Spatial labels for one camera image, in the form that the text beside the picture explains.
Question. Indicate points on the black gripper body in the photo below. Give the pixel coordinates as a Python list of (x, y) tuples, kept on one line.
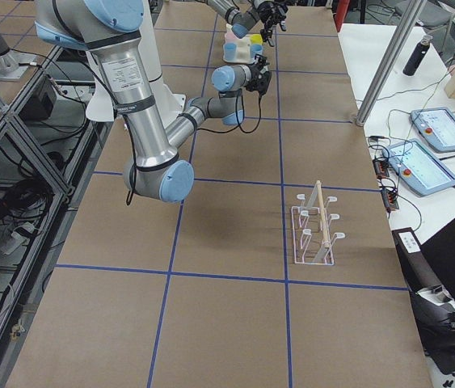
[(258, 75), (267, 14)]

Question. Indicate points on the yellow plastic cup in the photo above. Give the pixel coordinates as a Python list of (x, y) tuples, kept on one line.
[(256, 39)]

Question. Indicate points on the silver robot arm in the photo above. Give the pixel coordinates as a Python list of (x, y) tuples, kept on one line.
[(110, 32), (242, 21)]

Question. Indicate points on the pink plastic cup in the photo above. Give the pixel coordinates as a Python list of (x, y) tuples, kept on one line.
[(230, 37)]

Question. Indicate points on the light blue plastic cup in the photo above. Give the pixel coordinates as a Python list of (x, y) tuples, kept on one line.
[(229, 52)]

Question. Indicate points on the cream serving tray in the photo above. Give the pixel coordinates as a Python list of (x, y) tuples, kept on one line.
[(243, 51)]

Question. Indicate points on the black water bottle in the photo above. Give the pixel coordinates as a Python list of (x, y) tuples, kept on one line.
[(418, 54)]

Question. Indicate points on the far teach pendant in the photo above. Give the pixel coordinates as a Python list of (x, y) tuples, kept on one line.
[(436, 126)]

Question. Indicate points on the teach pendant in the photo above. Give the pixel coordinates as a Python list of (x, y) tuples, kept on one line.
[(418, 167), (436, 126)]

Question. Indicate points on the near teach pendant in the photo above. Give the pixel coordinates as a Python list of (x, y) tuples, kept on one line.
[(418, 167)]

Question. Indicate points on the black monitor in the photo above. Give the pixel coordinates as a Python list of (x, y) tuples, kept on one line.
[(429, 270)]

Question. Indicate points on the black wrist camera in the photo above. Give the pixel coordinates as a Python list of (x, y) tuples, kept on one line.
[(260, 62)]

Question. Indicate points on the aluminium frame post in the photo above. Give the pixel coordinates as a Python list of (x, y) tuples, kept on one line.
[(394, 48)]

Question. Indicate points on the white wire cup rack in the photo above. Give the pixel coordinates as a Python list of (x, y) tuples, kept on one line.
[(311, 221)]

